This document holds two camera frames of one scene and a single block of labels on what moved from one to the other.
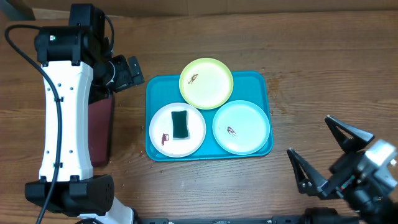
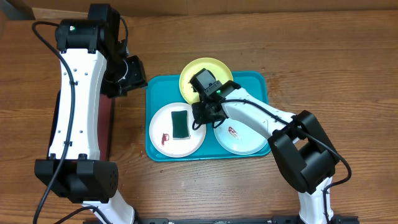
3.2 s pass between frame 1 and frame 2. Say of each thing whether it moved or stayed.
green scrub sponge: stayed
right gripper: moved
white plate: stayed
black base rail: stayed
